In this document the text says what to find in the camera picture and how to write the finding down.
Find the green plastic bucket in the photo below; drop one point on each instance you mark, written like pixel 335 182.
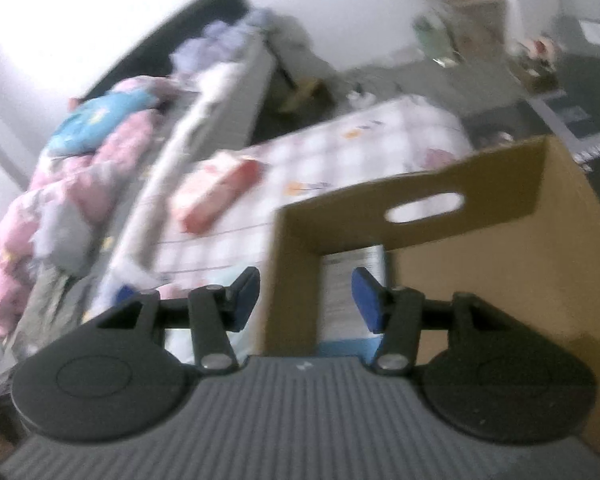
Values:
pixel 432 35

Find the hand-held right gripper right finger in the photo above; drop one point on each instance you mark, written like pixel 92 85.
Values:
pixel 367 305

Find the blue pillow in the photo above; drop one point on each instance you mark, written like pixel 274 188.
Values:
pixel 90 120

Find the grey hanging cloth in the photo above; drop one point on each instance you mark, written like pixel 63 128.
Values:
pixel 300 45

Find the blue wet wipes packet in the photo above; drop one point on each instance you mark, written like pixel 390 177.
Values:
pixel 340 285

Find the brown storage carton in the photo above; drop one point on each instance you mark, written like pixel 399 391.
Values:
pixel 480 25

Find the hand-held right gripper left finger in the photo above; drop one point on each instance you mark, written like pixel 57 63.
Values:
pixel 245 300

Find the purple clothes pile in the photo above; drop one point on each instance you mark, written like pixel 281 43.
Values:
pixel 215 45

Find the black headboard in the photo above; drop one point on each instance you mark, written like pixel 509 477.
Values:
pixel 180 25

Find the pink patterned quilt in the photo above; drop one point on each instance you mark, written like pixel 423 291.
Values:
pixel 105 160

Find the red tissue packet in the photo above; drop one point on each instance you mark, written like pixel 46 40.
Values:
pixel 210 195

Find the red white toy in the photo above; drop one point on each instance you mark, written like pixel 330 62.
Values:
pixel 535 50

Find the brown cardboard box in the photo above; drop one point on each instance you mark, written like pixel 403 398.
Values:
pixel 480 270

